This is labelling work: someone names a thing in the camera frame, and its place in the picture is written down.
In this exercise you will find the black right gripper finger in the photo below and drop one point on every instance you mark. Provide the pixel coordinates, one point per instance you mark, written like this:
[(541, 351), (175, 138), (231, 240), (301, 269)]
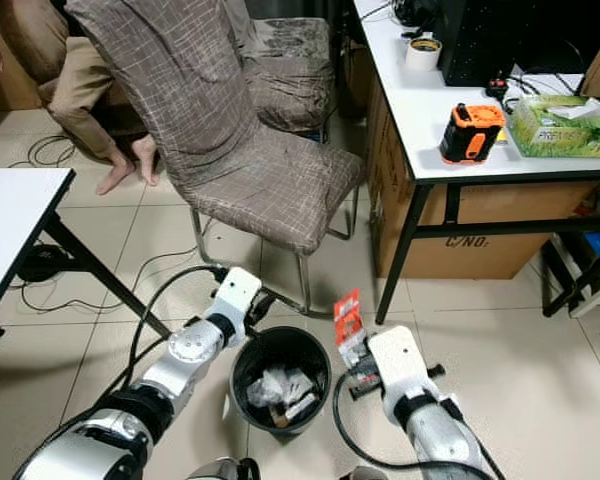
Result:
[(358, 366), (371, 344)]

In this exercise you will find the red snack wrapper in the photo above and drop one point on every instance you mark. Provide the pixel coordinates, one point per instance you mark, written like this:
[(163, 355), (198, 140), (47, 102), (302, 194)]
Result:
[(348, 315)]

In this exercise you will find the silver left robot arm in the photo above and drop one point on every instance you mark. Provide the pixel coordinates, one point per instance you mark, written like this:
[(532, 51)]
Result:
[(190, 355)]

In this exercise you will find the black round rubbish bin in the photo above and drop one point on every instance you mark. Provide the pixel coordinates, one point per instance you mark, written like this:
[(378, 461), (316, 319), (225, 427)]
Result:
[(315, 350)]

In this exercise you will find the white crumpled plastic trash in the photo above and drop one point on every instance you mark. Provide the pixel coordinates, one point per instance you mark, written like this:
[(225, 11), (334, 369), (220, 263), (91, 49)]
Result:
[(280, 387)]

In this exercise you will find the brown plaid covered chair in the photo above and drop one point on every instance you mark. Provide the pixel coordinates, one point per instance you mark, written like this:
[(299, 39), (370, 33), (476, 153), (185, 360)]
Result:
[(220, 150)]

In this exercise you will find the large brown cardboard box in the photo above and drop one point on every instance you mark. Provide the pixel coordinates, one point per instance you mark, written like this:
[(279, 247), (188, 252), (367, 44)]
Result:
[(490, 210)]

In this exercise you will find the black metal rack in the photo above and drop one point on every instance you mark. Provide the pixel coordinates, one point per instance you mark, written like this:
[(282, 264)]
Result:
[(575, 275)]

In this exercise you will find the orange and black tool case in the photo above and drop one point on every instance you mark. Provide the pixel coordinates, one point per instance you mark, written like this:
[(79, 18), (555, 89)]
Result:
[(470, 133)]

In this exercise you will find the grey patterned cushioned chair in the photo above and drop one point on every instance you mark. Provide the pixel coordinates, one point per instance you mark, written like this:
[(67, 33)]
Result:
[(290, 75)]

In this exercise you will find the white table with black legs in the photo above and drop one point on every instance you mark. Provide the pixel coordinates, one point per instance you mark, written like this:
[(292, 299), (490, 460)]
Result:
[(15, 220)]

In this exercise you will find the black plug with red button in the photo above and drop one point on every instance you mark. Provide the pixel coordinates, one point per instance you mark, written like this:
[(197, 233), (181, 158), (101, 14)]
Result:
[(498, 86)]

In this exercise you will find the green tissue box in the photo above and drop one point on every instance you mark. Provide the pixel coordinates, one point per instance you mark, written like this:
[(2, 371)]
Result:
[(565, 128)]

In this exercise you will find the seated person in khaki trousers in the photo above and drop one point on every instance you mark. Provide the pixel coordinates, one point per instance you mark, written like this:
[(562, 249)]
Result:
[(75, 85)]

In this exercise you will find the black computer tower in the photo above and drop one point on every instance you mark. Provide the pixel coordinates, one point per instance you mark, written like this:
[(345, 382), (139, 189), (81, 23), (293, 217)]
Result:
[(510, 35)]

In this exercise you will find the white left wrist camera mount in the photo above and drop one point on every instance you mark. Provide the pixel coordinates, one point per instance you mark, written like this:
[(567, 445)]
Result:
[(237, 290)]

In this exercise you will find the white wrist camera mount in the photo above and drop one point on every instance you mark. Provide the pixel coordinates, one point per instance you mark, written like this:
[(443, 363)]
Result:
[(237, 290), (402, 360)]

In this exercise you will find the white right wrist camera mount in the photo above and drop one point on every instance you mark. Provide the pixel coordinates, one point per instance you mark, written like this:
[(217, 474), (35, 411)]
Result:
[(402, 360)]

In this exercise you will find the white desk with black frame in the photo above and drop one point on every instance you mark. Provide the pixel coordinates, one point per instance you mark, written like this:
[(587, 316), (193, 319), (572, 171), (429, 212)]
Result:
[(425, 130)]

